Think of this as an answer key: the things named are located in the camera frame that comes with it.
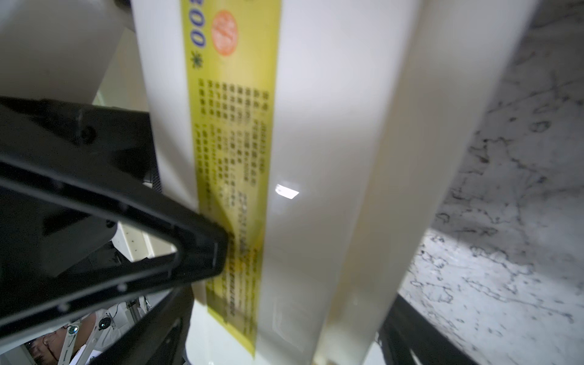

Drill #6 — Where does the white wrap dispenser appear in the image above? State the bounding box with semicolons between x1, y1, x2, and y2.
1;1;135;103
132;1;538;364

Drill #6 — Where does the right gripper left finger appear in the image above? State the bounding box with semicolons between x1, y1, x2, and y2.
91;286;194;364

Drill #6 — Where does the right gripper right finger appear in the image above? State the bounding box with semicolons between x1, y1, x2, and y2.
378;295;475;364

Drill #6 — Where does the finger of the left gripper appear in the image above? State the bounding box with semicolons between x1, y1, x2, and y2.
1;97;228;347

